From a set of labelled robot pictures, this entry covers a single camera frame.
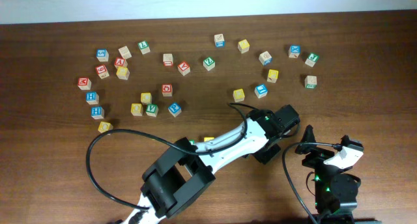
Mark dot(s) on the red number 9 block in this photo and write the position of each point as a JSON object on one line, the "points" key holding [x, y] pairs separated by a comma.
{"points": [[102, 71]]}

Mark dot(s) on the yellow block right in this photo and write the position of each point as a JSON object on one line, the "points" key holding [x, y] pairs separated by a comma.
{"points": [[272, 76]]}

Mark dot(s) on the blue letter I block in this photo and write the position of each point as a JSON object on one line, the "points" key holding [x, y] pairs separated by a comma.
{"points": [[261, 91]]}

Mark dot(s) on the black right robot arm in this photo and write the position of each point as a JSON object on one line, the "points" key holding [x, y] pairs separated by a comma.
{"points": [[335, 189]]}

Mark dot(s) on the wooden block green R side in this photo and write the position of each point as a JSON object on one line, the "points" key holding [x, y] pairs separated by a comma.
{"points": [[310, 82]]}

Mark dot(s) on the wooden block blue D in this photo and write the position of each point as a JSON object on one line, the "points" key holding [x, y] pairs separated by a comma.
{"points": [[265, 58]]}

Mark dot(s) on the red letter M block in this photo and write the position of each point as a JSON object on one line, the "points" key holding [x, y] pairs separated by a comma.
{"points": [[84, 83]]}

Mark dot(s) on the blue letter K block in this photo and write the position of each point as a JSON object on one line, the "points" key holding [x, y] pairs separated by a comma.
{"points": [[294, 51]]}

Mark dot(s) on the yellow block top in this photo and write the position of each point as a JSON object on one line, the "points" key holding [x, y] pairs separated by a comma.
{"points": [[243, 46]]}

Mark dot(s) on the wooden block red side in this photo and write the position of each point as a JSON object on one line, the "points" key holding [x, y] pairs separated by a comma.
{"points": [[168, 59]]}

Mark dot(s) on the green letter T block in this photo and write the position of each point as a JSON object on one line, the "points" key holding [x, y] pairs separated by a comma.
{"points": [[144, 47]]}

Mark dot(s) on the blue letter P block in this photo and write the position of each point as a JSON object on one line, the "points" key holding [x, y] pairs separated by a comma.
{"points": [[175, 109]]}

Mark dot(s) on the blue letter H lower block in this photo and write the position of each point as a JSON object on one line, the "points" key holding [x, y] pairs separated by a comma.
{"points": [[97, 112]]}

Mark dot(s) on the yellow letter O block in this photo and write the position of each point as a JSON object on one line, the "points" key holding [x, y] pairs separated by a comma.
{"points": [[104, 126]]}

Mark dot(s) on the wooden block blue side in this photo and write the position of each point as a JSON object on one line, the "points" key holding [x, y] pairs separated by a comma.
{"points": [[219, 40]]}

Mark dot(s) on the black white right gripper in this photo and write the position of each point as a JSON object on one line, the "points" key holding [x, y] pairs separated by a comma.
{"points": [[317, 155]]}

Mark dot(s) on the green letter Z block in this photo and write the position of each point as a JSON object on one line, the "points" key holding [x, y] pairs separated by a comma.
{"points": [[209, 63]]}

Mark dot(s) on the green letter J block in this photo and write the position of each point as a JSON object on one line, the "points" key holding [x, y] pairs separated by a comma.
{"points": [[312, 59]]}

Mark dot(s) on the blue number 5 block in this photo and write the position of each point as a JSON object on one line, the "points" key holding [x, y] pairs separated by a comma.
{"points": [[102, 55]]}

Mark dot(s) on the yellow umbrella block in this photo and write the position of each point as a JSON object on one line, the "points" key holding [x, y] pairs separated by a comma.
{"points": [[238, 95]]}

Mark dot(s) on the red letter O block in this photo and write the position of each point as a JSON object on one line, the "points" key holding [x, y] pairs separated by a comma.
{"points": [[167, 90]]}

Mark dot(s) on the plain wooden block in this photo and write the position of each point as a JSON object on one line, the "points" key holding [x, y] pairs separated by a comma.
{"points": [[125, 52]]}

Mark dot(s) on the blue letter H upper block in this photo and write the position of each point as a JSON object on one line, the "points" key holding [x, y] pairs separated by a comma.
{"points": [[92, 98]]}

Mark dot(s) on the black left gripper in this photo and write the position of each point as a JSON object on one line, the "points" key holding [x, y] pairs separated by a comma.
{"points": [[265, 157]]}

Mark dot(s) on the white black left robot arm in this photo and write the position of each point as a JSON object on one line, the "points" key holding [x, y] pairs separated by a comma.
{"points": [[182, 173]]}

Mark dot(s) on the yellow block near 9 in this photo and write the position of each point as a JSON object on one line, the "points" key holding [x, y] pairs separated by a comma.
{"points": [[123, 73]]}

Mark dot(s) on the yellow block beside V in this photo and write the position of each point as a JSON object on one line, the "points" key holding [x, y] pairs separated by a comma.
{"points": [[136, 109]]}

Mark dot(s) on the green letter V block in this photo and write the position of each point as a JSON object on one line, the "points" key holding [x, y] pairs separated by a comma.
{"points": [[152, 110]]}

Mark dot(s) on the red letter V block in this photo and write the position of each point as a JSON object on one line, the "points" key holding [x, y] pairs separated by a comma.
{"points": [[120, 62]]}

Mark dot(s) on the red letter A block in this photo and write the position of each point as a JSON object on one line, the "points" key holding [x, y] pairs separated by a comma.
{"points": [[184, 68]]}

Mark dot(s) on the yellow block centre left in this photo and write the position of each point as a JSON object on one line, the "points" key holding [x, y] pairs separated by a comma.
{"points": [[146, 98]]}

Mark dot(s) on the blue letter h block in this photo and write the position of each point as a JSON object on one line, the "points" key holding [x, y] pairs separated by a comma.
{"points": [[92, 98], [97, 112]]}

